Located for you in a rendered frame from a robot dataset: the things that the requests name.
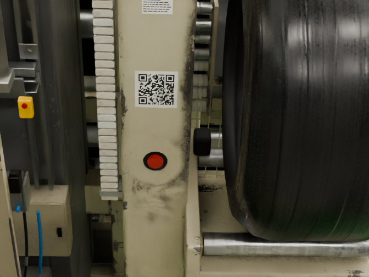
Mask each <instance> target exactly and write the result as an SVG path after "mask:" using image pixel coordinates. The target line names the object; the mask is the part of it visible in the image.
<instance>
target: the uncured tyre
mask: <svg viewBox="0 0 369 277"><path fill-rule="evenodd" d="M222 150H223V166H224V172H225V180H226V187H227V194H228V201H229V205H230V210H231V213H232V216H233V217H234V218H235V219H236V220H237V221H238V222H239V223H240V224H241V225H243V226H244V227H245V228H246V229H247V230H248V231H249V232H250V233H251V234H252V235H253V236H256V237H260V238H262V239H266V240H270V241H335V242H360V241H365V240H368V239H369V0H228V7H227V16H226V27H225V40H224V49H223V70H222Z"/></svg>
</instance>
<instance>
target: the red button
mask: <svg viewBox="0 0 369 277"><path fill-rule="evenodd" d="M147 163H148V165H149V166H150V167H151V168H154V169H157V168H160V167H161V166H162V165H163V158H162V157H161V156H160V155H157V154H154V155H151V156H150V157H149V158H148V161H147Z"/></svg>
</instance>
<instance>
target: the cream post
mask: <svg viewBox="0 0 369 277"><path fill-rule="evenodd" d="M196 18H197V0H173V9H172V14H142V0H118V28H119V74H120V108H121V167H122V199H123V237H124V277H183V276H184V264H185V260H184V229H185V206H186V204H187V197H188V176H189V153H190V141H191V112H192V97H193V75H194V50H195V28H196ZM135 71H178V89H177V108H152V107H135ZM154 154H157V155H160V156H161V157H162V158H163V165H162V166H161V167H160V168H157V169H154V168H151V167H150V166H149V165H148V163H147V161H148V158H149V157H150V156H151V155H154Z"/></svg>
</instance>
